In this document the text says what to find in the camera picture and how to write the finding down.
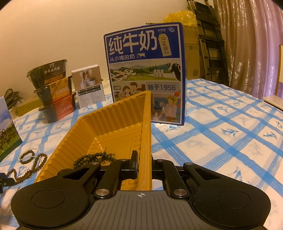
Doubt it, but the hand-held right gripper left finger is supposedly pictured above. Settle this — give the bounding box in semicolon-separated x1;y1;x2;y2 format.
57;150;140;199

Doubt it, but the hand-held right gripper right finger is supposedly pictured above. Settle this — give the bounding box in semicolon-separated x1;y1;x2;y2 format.
152;158;222;198

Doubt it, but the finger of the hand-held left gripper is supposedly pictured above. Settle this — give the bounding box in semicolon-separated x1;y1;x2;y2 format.
0;173;15;194

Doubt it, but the thin silver bangle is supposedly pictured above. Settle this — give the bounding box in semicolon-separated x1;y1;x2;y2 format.
19;149;42;164

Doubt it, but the brown bead necklace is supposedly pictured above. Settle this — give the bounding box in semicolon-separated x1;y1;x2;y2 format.
6;153;48;184

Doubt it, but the yellow ribbed plastic tray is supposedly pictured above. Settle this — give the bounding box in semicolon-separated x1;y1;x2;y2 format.
34;90;153;191

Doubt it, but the dark wooden bead bracelet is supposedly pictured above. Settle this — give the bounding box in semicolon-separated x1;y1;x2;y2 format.
74;149;116;169

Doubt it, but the landscape printed box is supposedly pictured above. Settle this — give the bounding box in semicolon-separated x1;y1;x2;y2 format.
0;96;23;162

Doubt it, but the blue checked tablecloth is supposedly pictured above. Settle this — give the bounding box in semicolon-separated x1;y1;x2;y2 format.
0;78;283;230

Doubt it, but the flat brown cardboard box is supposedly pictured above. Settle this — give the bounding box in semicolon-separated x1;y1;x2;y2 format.
16;97;43;117

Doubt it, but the small white product box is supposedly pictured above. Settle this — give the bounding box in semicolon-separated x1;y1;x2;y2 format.
71;64;105;109

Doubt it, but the red label instant meal bowl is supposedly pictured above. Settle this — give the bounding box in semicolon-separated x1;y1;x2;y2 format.
39;94;77;123

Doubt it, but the blue milk carton box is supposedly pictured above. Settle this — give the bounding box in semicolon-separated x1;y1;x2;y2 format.
103;22;188;126

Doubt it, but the yellow label instant meal bowl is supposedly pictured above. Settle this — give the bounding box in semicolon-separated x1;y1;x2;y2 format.
33;76;73;105

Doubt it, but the large brown cardboard box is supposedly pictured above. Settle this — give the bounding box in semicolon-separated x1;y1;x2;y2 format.
146;22;207;80

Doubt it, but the black instant meal bowl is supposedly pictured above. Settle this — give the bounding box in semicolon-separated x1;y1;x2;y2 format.
27;59;68;87

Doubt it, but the cream wooden chair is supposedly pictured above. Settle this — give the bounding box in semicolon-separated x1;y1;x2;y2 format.
263;44;283;111

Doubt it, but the folded black step ladder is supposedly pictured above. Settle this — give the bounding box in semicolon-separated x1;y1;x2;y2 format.
187;0;230;86

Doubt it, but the pink patterned curtain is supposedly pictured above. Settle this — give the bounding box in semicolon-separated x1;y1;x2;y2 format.
213;0;283;100

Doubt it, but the yellow plastic bag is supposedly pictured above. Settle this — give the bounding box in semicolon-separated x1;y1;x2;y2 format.
163;10;197;26

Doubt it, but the dark coiled cord bundle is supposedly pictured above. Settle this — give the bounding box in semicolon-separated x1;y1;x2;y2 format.
4;88;21;109

